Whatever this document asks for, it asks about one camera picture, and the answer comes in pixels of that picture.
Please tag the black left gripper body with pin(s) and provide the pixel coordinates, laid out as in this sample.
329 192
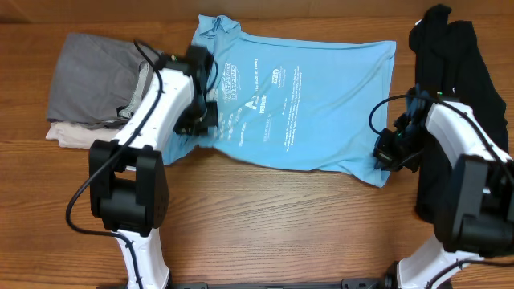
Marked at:
198 116

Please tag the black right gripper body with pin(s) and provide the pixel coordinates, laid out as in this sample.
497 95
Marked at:
404 147

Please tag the light blue t-shirt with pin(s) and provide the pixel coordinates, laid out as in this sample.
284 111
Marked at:
293 104

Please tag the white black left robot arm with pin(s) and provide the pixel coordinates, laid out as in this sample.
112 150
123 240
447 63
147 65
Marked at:
128 187

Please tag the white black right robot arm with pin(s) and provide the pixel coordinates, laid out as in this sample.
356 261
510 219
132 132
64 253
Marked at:
473 216

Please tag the black garment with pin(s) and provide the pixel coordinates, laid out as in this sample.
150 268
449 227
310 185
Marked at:
448 61

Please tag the grey folded shorts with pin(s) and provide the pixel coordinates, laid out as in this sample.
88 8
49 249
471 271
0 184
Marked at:
99 82

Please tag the beige folded garment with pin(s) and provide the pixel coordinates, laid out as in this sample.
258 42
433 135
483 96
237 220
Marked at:
76 136

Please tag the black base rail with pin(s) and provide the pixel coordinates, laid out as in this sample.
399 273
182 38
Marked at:
344 284

